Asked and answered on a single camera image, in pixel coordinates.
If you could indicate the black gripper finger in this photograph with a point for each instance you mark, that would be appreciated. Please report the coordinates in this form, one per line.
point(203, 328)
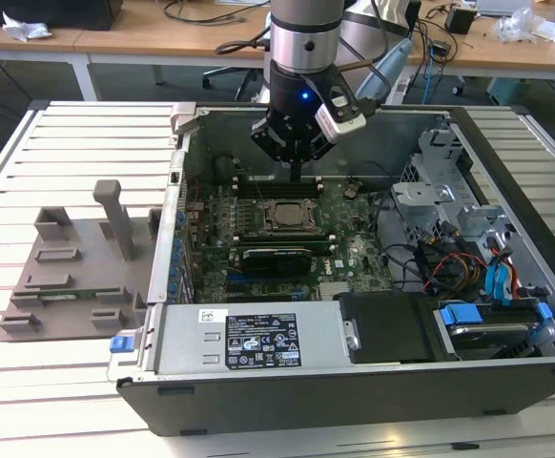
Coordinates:
point(265, 138)
point(322, 145)

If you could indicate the silver CPU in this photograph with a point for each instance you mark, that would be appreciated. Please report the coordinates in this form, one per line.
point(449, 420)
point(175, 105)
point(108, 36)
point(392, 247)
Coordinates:
point(291, 215)

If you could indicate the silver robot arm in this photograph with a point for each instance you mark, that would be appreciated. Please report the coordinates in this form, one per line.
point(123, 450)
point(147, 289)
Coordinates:
point(306, 43)

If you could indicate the CPU socket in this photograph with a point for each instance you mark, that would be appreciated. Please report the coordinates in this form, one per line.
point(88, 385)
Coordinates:
point(319, 217)

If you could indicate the RAM slot with white clips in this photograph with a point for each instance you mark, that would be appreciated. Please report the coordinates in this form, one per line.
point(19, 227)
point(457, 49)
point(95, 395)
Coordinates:
point(277, 179)
point(282, 237)
point(277, 188)

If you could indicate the coin cell battery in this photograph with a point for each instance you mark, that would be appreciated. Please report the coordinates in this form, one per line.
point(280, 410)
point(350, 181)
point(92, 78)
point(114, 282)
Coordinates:
point(349, 192)

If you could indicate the black office chair base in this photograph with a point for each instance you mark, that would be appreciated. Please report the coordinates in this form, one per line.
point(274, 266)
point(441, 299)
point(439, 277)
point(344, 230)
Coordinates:
point(232, 76)

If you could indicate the grey case latch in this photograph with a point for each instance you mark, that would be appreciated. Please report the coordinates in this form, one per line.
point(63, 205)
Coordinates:
point(182, 117)

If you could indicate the green RAM stick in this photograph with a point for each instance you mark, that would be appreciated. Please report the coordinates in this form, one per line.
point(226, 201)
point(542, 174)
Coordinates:
point(322, 244)

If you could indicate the silver metal disk bay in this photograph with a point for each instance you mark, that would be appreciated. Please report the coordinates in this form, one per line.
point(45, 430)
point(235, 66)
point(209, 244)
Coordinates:
point(420, 205)

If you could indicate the blue plastic rear clip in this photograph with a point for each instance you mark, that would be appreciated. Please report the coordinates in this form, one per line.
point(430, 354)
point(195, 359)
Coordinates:
point(180, 220)
point(172, 289)
point(178, 249)
point(175, 272)

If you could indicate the green motherboard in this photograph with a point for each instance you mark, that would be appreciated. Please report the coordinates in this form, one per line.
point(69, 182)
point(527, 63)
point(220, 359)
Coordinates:
point(363, 257)

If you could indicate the black graphics card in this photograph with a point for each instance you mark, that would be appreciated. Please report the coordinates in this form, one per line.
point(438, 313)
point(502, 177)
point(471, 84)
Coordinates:
point(277, 260)

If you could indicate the wooden desk with white legs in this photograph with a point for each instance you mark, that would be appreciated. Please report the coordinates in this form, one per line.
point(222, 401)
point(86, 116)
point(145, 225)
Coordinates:
point(20, 45)
point(163, 40)

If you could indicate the silver finned heatsink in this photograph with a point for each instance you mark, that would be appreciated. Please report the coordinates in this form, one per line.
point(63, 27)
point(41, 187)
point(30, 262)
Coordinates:
point(333, 289)

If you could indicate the blue expansion slot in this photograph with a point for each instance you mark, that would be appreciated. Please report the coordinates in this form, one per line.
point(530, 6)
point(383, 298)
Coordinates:
point(234, 280)

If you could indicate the small black box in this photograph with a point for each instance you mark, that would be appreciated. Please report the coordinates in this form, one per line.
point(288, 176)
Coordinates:
point(461, 20)

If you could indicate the pale teal box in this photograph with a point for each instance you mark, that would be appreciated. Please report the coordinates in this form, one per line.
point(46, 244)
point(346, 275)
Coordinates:
point(504, 90)

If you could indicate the black plastic shroud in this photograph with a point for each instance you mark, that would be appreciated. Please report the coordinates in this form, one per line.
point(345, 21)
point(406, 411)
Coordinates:
point(382, 329)

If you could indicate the grey parts rack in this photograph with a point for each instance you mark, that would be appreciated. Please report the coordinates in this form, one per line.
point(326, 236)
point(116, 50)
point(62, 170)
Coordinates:
point(82, 248)

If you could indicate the blue disk carrier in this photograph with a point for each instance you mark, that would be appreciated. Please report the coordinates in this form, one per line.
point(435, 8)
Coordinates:
point(456, 317)

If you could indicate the silver power supply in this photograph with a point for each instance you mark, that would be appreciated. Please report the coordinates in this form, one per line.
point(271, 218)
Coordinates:
point(187, 343)

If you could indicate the grey laptop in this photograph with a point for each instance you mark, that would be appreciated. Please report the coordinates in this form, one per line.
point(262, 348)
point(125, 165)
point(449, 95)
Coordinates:
point(504, 5)

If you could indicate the crumpled clear plastic bag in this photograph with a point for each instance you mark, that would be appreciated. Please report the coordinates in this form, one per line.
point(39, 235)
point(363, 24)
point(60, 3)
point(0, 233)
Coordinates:
point(520, 24)

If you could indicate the blue case latch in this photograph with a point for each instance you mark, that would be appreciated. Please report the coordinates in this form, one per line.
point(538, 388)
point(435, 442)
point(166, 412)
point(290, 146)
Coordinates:
point(120, 344)

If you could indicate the silver hard disk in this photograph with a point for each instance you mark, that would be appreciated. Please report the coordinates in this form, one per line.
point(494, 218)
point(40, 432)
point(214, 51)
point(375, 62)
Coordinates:
point(492, 336)

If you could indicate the large black box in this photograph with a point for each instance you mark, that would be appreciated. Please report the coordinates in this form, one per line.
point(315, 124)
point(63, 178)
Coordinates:
point(44, 12)

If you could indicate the black PC case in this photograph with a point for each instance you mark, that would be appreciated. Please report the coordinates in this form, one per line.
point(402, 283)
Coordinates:
point(306, 405)

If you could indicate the crumpled white paper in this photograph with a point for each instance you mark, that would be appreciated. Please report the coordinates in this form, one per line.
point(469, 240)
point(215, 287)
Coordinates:
point(25, 28)

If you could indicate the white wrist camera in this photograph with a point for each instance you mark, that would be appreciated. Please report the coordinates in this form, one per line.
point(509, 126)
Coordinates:
point(339, 126)

